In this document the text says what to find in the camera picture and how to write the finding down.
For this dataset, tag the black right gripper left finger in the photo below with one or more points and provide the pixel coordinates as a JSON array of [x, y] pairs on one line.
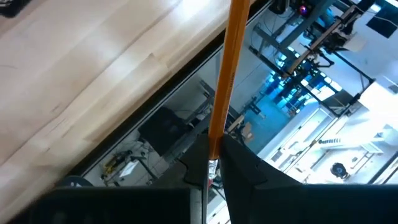
[[196, 161]]

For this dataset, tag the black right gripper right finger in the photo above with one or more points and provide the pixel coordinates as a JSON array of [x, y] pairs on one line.
[[239, 186]]

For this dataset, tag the yellow wooden pencil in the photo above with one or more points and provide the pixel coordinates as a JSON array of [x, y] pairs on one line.
[[227, 77]]

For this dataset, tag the black equipment case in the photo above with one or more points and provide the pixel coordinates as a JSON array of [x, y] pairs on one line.
[[164, 130]]

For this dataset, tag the background robot workstation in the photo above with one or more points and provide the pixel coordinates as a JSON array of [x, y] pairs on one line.
[[314, 46]]

